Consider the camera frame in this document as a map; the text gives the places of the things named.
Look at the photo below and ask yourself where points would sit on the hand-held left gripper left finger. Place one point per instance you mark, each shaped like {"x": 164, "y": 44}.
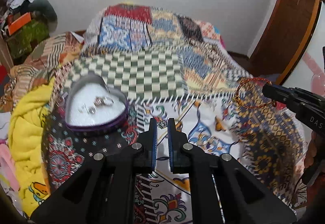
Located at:
{"x": 153, "y": 142}

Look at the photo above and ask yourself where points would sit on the heart-shaped purple tin box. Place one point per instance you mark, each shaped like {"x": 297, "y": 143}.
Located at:
{"x": 96, "y": 112}

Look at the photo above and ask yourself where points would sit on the yellow fleece blanket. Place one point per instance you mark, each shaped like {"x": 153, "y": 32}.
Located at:
{"x": 28, "y": 127}

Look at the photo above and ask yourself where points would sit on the orange box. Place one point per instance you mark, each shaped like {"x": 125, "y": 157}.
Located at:
{"x": 19, "y": 22}

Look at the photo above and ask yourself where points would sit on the red bead bangle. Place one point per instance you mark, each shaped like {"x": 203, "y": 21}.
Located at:
{"x": 241, "y": 98}

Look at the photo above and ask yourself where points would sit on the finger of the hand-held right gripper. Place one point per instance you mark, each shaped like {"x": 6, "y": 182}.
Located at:
{"x": 275, "y": 93}

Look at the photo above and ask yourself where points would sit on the person's right hand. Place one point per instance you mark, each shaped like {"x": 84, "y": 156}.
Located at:
{"x": 314, "y": 153}

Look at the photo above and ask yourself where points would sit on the small silver earring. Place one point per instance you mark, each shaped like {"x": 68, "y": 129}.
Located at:
{"x": 91, "y": 109}
{"x": 83, "y": 107}

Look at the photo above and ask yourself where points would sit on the green white checkered cloth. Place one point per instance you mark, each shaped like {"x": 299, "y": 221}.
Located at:
{"x": 142, "y": 71}

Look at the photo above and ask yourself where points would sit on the wooden door frame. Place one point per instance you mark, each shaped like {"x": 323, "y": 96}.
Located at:
{"x": 287, "y": 26}

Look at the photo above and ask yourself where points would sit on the small silver pendant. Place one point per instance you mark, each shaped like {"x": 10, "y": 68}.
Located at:
{"x": 161, "y": 124}

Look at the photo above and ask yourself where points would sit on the colourful patchwork blanket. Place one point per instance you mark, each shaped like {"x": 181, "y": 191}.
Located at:
{"x": 203, "y": 117}

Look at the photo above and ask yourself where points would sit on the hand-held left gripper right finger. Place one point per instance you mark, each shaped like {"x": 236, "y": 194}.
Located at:
{"x": 170, "y": 142}

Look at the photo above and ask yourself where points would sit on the orange striped patterned blanket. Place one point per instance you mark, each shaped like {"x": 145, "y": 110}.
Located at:
{"x": 38, "y": 61}

